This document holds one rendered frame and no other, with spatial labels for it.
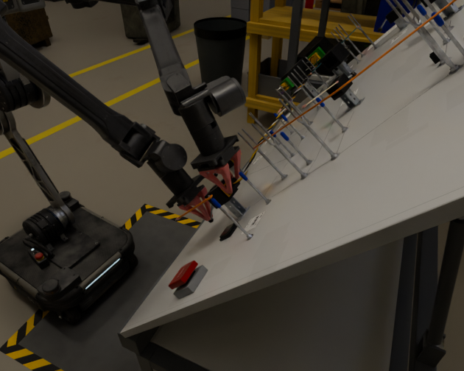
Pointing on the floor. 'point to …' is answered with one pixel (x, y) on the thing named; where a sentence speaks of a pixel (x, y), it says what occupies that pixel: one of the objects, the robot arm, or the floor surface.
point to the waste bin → (220, 47)
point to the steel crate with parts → (32, 26)
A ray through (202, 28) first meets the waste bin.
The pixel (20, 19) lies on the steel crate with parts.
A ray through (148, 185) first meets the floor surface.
